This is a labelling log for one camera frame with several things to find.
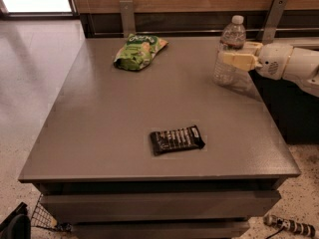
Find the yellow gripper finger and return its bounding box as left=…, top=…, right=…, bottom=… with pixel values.
left=218, top=52, right=261, bottom=72
left=243, top=41, right=263, bottom=56

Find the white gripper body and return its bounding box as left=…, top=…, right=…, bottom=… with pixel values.
left=255, top=43, right=293, bottom=80

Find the clear plastic water bottle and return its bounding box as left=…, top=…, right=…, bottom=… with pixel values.
left=213, top=15, right=246, bottom=86

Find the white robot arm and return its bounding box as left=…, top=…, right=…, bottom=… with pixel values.
left=218, top=42, right=319, bottom=97

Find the black candy bar wrapper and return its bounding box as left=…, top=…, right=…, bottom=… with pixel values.
left=150, top=125, right=205, bottom=155

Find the green snack chip bag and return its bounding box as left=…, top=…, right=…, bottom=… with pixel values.
left=114, top=34, right=168, bottom=72

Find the power strip on floor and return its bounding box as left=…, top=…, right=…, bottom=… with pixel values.
left=263, top=214, right=319, bottom=239

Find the lower grey drawer front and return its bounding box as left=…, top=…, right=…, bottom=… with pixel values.
left=74, top=221, right=249, bottom=239

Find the grey drawer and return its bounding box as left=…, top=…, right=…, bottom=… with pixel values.
left=74, top=221, right=249, bottom=239
left=41, top=190, right=280, bottom=223

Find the grey drawer cabinet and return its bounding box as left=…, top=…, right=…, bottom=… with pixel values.
left=19, top=38, right=299, bottom=228

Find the upper grey drawer front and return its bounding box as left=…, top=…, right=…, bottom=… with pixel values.
left=41, top=190, right=280, bottom=223

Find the black object bottom left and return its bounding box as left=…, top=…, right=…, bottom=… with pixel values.
left=0, top=202, right=31, bottom=239

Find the right metal wall bracket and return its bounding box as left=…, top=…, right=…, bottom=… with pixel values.
left=257, top=0, right=288, bottom=45

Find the metal wall bracket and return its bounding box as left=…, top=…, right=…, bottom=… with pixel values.
left=120, top=0, right=136, bottom=37
left=257, top=0, right=288, bottom=45

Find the left metal wall bracket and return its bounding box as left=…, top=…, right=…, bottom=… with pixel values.
left=120, top=0, right=136, bottom=37

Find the wire mesh basket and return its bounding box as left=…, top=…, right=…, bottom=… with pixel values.
left=31, top=196, right=57, bottom=231

